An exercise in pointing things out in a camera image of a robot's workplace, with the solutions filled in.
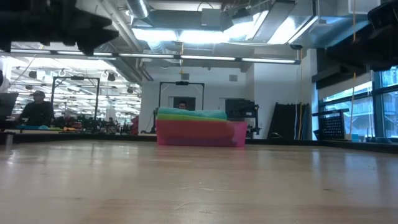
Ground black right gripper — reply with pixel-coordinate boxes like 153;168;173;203
325;0;398;73

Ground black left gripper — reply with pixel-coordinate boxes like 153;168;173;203
0;0;121;56

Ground green microfiber towel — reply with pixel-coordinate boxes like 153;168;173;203
156;113;228;123

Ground blue microfiber towel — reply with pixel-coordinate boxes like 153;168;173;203
157;106;228;121

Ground red plastic basket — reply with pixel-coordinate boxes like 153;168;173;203
155;119;249;148

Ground black perforated rack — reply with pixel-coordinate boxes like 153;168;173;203
312;108;349;141

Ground black background robot arms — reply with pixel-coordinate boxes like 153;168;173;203
55;114;137;135

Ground black leaning panel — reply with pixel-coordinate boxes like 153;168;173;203
267;102;312;141

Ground dark computer monitor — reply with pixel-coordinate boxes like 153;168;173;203
0;92;19;118

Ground black robot rig frame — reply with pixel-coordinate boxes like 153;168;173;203
158;81;205;111
49;76;101;125

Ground black aluminium table frame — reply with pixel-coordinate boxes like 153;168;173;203
0;132;398;154

